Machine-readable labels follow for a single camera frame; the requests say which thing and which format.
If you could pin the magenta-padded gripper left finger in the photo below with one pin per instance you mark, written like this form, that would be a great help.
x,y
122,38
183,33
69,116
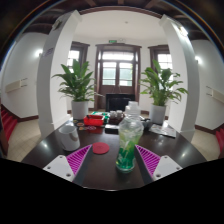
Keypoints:
x,y
78,160

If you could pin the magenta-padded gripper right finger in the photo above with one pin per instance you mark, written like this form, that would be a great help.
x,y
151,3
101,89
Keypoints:
x,y
148,160

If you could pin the clear plastic bottle green drink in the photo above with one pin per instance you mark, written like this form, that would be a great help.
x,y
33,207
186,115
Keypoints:
x,y
128,140

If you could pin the white mug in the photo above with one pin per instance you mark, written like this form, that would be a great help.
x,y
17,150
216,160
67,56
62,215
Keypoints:
x,y
70,138

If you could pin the flat round red coaster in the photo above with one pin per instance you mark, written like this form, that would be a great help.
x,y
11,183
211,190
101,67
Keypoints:
x,y
100,148

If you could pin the round colourful sticker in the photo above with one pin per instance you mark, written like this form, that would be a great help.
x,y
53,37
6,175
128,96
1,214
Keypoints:
x,y
82,128
91,128
80,124

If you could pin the printed paper brochure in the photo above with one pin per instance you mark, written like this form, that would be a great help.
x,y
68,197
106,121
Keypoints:
x,y
163,130

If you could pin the grey headphones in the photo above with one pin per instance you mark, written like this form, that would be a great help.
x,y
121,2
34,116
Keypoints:
x,y
147,124

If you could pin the red box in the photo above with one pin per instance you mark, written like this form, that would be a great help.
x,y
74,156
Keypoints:
x,y
94,120

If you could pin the black flat case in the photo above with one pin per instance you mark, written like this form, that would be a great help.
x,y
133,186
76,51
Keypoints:
x,y
111,129

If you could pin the leafy plant in white pot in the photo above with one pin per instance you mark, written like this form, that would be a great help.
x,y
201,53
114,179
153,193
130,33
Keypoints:
x,y
157,113
80,110

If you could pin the green flat package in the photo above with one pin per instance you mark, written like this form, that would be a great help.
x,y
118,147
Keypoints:
x,y
105,115

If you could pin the brown tea set box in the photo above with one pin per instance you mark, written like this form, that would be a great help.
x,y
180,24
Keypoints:
x,y
116,116

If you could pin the brown glazed double door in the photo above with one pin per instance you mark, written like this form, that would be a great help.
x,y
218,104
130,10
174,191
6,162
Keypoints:
x,y
117,88

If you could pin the red carpeted staircase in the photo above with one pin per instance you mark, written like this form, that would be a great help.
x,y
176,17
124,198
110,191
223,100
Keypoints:
x,y
8,123

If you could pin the brown framed window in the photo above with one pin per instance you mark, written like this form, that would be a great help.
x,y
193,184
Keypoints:
x,y
165,60
74,55

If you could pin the green exit sign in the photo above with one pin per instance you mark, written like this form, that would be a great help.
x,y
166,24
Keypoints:
x,y
112,41

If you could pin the white wall rail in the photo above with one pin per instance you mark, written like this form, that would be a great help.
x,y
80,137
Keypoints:
x,y
216,95
16,85

